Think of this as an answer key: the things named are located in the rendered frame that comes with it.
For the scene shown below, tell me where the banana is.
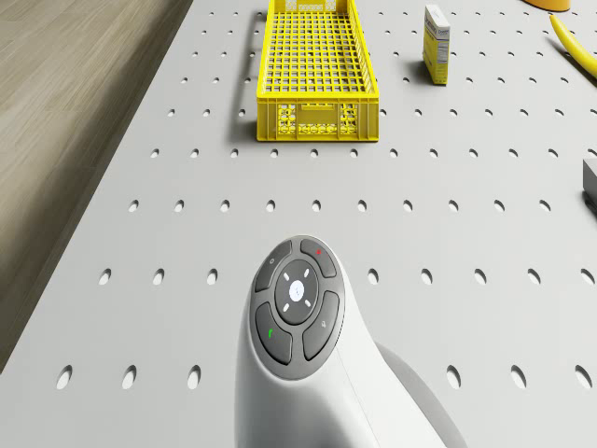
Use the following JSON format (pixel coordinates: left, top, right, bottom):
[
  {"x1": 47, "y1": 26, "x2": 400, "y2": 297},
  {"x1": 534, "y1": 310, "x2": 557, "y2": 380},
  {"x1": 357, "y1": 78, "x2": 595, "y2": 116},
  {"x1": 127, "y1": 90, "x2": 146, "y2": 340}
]
[{"x1": 548, "y1": 13, "x2": 597, "y2": 79}]

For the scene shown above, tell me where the grey cube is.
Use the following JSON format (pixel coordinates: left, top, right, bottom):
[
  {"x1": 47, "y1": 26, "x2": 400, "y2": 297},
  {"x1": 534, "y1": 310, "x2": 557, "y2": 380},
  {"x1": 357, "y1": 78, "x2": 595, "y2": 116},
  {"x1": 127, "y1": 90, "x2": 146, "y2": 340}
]
[{"x1": 582, "y1": 158, "x2": 597, "y2": 207}]

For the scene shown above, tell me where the yellow basket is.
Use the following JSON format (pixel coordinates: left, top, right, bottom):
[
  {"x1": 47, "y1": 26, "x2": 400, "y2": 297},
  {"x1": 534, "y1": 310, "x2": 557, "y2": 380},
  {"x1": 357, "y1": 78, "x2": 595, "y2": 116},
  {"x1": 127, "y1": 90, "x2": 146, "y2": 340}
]
[{"x1": 256, "y1": 0, "x2": 381, "y2": 143}]

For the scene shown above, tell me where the yellow and white box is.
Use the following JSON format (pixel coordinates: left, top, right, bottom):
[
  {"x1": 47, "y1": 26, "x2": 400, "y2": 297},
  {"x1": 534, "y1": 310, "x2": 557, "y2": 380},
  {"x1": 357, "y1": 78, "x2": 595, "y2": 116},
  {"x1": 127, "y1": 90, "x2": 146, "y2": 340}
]
[{"x1": 422, "y1": 5, "x2": 452, "y2": 87}]

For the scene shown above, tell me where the yellow bowl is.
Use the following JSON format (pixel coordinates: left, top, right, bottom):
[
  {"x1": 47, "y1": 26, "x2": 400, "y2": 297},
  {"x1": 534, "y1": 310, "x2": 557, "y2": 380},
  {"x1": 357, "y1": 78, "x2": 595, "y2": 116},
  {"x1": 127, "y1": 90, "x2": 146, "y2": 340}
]
[{"x1": 520, "y1": 0, "x2": 573, "y2": 13}]

